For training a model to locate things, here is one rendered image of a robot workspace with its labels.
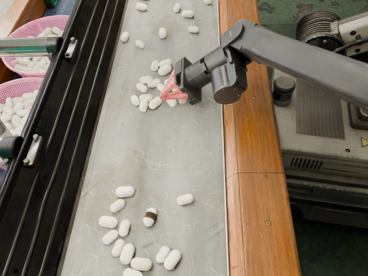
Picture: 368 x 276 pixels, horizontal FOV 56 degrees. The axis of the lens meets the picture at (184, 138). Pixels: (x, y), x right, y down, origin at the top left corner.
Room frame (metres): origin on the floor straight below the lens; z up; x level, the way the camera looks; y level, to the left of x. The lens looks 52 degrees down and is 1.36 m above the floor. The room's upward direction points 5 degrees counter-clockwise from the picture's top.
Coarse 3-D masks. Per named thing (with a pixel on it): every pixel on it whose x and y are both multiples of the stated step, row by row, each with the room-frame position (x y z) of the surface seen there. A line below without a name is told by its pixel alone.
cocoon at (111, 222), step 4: (104, 216) 0.29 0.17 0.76; (108, 216) 0.29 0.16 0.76; (100, 220) 0.28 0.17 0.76; (104, 220) 0.28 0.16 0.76; (108, 220) 0.28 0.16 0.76; (112, 220) 0.28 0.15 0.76; (116, 220) 0.28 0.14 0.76; (100, 224) 0.28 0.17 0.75; (104, 224) 0.28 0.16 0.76; (108, 224) 0.28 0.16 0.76; (112, 224) 0.27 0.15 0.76; (116, 224) 0.28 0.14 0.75
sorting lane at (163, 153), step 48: (144, 0) 1.07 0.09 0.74; (192, 0) 1.04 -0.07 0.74; (144, 48) 0.81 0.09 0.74; (192, 48) 0.79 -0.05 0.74; (96, 144) 0.48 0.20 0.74; (144, 144) 0.47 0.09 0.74; (192, 144) 0.46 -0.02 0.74; (96, 192) 0.36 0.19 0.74; (144, 192) 0.35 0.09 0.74; (192, 192) 0.34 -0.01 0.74; (96, 240) 0.25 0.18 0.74; (144, 240) 0.24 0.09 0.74; (192, 240) 0.24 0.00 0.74
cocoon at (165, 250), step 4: (164, 248) 0.22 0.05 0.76; (168, 248) 0.22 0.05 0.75; (160, 252) 0.21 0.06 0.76; (164, 252) 0.21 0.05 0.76; (168, 252) 0.21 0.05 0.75; (156, 256) 0.21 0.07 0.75; (160, 256) 0.21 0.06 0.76; (164, 256) 0.21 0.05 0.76; (160, 260) 0.20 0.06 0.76; (164, 260) 0.20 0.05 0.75
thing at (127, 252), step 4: (128, 244) 0.23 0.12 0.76; (132, 244) 0.23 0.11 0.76; (124, 248) 0.23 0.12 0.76; (128, 248) 0.22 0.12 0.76; (132, 248) 0.23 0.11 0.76; (124, 252) 0.22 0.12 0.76; (128, 252) 0.22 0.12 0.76; (132, 252) 0.22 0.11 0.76; (120, 256) 0.21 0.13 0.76; (124, 256) 0.21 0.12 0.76; (128, 256) 0.21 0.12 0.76; (132, 256) 0.21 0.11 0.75; (120, 260) 0.21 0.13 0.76; (124, 260) 0.20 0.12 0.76; (128, 260) 0.20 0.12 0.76
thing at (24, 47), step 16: (0, 48) 0.35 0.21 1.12; (16, 48) 0.34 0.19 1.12; (32, 48) 0.34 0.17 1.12; (48, 48) 0.34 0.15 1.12; (0, 128) 0.36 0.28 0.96; (0, 144) 0.20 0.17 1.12; (16, 144) 0.20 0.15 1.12; (32, 144) 0.20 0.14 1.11; (0, 160) 0.19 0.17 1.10; (32, 160) 0.18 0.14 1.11
